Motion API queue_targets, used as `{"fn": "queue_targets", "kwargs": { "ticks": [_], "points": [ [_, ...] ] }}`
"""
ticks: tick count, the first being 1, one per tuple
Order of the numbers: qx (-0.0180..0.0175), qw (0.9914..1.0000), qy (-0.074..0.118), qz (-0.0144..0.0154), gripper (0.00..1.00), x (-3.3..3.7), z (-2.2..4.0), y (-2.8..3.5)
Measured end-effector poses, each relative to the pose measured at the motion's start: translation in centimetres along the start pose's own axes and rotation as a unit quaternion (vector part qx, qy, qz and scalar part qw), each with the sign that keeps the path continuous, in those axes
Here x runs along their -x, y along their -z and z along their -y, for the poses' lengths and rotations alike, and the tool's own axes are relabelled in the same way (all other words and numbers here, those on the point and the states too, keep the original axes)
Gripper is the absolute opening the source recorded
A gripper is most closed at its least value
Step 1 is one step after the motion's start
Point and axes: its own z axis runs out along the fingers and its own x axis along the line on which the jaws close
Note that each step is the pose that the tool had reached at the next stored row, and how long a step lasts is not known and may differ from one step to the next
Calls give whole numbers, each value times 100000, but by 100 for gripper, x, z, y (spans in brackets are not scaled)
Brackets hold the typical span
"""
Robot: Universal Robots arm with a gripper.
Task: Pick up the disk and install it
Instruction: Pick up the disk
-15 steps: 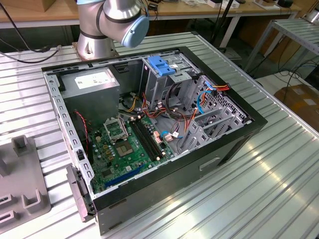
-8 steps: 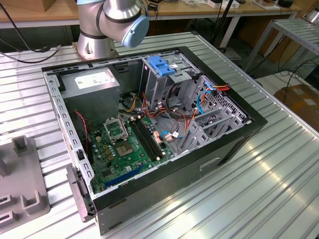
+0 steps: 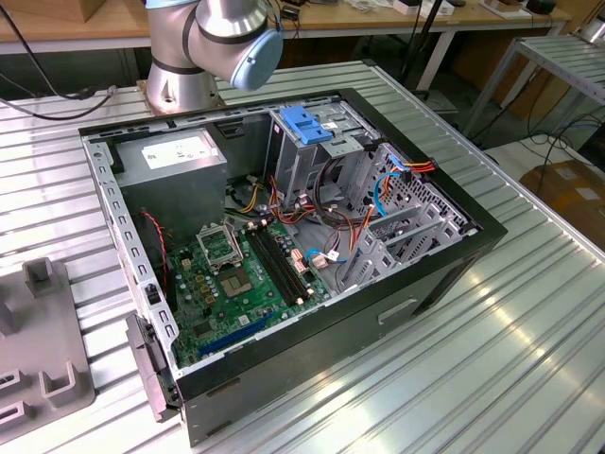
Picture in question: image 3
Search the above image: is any black open PC case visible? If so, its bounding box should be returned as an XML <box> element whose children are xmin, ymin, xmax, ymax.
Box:
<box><xmin>78</xmin><ymin>87</ymin><xmax>510</xmax><ymax>448</ymax></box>

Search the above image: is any black cable bundle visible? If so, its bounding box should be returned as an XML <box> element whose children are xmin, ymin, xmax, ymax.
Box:
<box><xmin>312</xmin><ymin>155</ymin><xmax>377</xmax><ymax>231</ymax></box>

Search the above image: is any grey power supply unit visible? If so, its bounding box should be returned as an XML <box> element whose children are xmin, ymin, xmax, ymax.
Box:
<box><xmin>112</xmin><ymin>128</ymin><xmax>229</xmax><ymax>242</ymax></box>

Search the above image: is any CPU socket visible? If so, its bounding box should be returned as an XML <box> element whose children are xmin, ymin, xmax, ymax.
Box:
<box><xmin>217</xmin><ymin>267</ymin><xmax>260</xmax><ymax>300</ymax></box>

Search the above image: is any metal socket cover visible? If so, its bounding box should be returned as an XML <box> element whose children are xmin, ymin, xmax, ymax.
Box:
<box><xmin>195</xmin><ymin>220</ymin><xmax>246</xmax><ymax>273</ymax></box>

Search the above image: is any black RAM slot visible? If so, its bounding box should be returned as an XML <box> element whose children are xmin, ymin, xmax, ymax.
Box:
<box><xmin>245</xmin><ymin>228</ymin><xmax>297</xmax><ymax>308</ymax></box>
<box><xmin>260</xmin><ymin>225</ymin><xmax>310</xmax><ymax>303</ymax></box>
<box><xmin>252</xmin><ymin>227</ymin><xmax>303</xmax><ymax>306</ymax></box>
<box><xmin>268</xmin><ymin>224</ymin><xmax>317</xmax><ymax>300</ymax></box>

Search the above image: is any metal slat side table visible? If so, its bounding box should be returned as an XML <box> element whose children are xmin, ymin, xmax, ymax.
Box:
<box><xmin>460</xmin><ymin>33</ymin><xmax>605</xmax><ymax>138</ymax></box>

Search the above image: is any brown cardboard box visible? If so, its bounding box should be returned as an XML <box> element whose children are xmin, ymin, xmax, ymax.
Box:
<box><xmin>519</xmin><ymin>159</ymin><xmax>605</xmax><ymax>240</ymax></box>

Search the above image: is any silver metal disk bay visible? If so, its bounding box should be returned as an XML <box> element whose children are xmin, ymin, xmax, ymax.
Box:
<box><xmin>336</xmin><ymin>201</ymin><xmax>469</xmax><ymax>293</ymax></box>

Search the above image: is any silver metal cylinder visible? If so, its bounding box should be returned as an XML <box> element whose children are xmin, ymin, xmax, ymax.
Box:
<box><xmin>579</xmin><ymin>16</ymin><xmax>605</xmax><ymax>44</ymax></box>

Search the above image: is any wooden desk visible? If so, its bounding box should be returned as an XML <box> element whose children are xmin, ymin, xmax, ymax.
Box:
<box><xmin>0</xmin><ymin>0</ymin><xmax>573</xmax><ymax>56</ymax></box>

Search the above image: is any case front bezel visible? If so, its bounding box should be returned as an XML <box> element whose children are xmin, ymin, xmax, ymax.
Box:
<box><xmin>124</xmin><ymin>313</ymin><xmax>184</xmax><ymax>423</ymax></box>

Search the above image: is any yellow orange wire bundle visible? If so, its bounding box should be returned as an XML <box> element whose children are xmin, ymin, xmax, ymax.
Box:
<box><xmin>239</xmin><ymin>183</ymin><xmax>262</xmax><ymax>215</ymax></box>

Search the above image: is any red black twisted wire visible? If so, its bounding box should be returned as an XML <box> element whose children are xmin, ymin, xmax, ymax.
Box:
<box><xmin>140</xmin><ymin>210</ymin><xmax>172</xmax><ymax>290</ymax></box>

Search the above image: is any blue data wire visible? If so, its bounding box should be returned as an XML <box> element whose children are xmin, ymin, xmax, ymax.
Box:
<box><xmin>372</xmin><ymin>166</ymin><xmax>408</xmax><ymax>218</ymax></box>
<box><xmin>303</xmin><ymin>247</ymin><xmax>350</xmax><ymax>267</ymax></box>

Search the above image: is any red yellow power wire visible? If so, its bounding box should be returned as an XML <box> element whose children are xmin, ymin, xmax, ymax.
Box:
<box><xmin>399</xmin><ymin>159</ymin><xmax>437</xmax><ymax>184</ymax></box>

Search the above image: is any black case fan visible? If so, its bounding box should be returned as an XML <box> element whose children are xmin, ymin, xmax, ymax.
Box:
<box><xmin>134</xmin><ymin>207</ymin><xmax>179</xmax><ymax>313</ymax></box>

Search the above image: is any blue plastic drive latch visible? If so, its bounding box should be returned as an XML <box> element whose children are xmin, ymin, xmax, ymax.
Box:
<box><xmin>278</xmin><ymin>106</ymin><xmax>335</xmax><ymax>147</ymax></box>

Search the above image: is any blue expansion slot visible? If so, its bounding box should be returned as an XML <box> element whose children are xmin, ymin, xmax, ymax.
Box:
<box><xmin>197</xmin><ymin>309</ymin><xmax>279</xmax><ymax>359</ymax></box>

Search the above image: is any grey parts rack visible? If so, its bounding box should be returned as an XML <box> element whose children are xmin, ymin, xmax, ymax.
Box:
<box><xmin>0</xmin><ymin>256</ymin><xmax>99</xmax><ymax>434</ymax></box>

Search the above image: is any silver metal drive cage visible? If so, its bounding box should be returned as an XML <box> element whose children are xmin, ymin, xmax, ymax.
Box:
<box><xmin>263</xmin><ymin>99</ymin><xmax>382</xmax><ymax>212</ymax></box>

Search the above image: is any green motherboard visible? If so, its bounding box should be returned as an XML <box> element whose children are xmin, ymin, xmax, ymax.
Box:
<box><xmin>167</xmin><ymin>218</ymin><xmax>332</xmax><ymax>369</ymax></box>

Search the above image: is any orange red wire bundle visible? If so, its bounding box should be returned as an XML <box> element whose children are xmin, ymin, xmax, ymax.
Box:
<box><xmin>347</xmin><ymin>206</ymin><xmax>378</xmax><ymax>256</ymax></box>

